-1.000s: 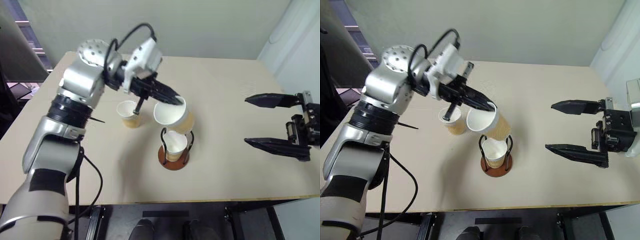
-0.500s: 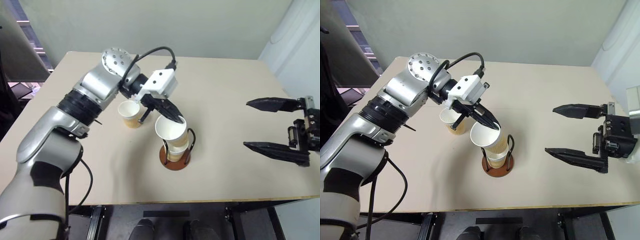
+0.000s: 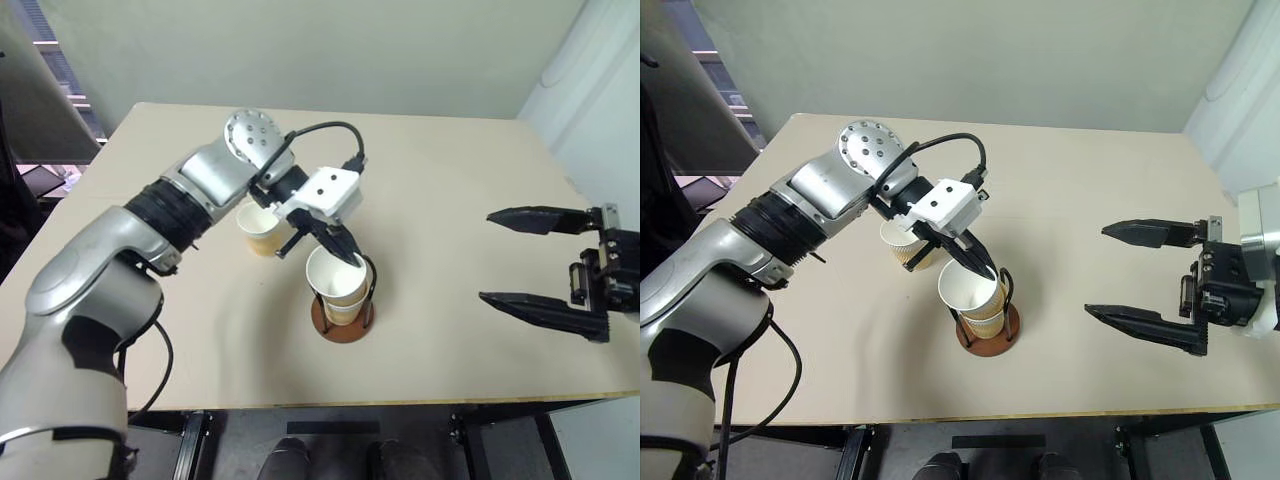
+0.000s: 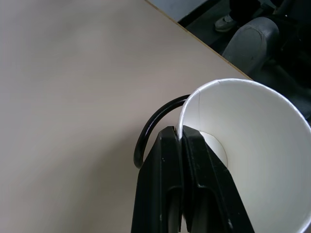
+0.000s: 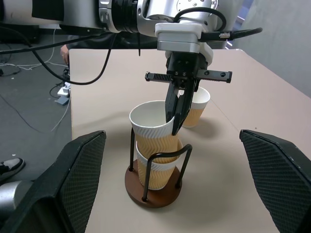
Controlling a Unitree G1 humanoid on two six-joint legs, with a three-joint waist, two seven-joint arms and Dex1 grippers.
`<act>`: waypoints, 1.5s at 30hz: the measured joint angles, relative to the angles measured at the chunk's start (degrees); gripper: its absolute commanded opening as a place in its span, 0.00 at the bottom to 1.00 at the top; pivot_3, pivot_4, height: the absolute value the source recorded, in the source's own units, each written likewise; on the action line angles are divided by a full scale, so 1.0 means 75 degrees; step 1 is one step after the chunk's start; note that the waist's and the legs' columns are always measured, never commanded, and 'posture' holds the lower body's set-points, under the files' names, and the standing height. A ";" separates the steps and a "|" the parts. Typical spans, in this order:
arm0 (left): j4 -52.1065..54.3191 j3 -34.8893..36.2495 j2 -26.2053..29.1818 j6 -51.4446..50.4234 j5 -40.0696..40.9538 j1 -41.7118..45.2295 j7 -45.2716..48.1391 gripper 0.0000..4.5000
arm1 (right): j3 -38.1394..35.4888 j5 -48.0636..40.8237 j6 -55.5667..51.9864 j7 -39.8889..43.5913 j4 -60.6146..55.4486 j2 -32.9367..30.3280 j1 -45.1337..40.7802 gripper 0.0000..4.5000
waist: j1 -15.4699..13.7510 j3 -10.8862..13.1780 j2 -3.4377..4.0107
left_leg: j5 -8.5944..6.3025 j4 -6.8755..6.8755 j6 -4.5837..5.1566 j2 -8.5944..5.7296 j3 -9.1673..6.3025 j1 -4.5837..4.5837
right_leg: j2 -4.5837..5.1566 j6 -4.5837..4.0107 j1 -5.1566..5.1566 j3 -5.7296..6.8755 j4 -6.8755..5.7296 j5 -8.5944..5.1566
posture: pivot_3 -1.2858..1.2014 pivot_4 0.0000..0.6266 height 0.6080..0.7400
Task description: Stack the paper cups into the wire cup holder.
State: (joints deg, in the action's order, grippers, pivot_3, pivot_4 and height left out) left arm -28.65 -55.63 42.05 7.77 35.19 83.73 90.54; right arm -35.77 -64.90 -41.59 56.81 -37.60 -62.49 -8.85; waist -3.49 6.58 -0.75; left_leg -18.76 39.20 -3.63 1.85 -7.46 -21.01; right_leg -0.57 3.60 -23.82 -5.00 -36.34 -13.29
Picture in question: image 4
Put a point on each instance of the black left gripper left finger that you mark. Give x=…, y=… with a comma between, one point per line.
x=155, y=184

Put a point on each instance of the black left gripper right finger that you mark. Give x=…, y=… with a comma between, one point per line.
x=206, y=174

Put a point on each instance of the white paper cup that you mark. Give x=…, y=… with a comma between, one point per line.
x=262, y=136

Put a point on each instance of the grey robot leg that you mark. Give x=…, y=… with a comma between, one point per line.
x=252, y=43

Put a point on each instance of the person's grey shoe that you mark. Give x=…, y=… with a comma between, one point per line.
x=224, y=23

